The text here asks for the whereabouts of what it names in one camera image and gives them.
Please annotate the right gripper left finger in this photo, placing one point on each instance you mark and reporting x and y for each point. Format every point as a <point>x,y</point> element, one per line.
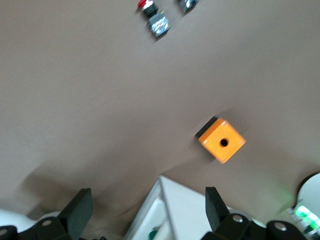
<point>75,215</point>

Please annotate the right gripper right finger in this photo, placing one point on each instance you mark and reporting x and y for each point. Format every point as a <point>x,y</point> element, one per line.
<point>220,215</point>

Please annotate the white plastic drawer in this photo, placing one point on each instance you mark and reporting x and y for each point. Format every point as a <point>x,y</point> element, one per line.
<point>157,215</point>

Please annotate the green mushroom push button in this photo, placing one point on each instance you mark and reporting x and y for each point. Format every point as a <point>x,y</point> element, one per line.
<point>152,235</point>

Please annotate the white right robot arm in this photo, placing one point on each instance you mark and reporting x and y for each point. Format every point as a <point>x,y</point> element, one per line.
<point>311,192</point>

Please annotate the white drawer cabinet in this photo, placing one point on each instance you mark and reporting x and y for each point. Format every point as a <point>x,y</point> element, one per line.
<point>190,207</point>

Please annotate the red mushroom push button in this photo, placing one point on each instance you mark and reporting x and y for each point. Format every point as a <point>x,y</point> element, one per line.
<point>157,23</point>

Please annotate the yellow mushroom push button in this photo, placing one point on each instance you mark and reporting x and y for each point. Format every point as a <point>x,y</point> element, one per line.
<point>188,4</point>

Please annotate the brown table cover sheet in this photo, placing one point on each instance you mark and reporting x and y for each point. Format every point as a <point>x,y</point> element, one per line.
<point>100,87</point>

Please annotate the orange button enclosure box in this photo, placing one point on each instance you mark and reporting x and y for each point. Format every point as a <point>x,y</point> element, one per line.
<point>215,140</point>

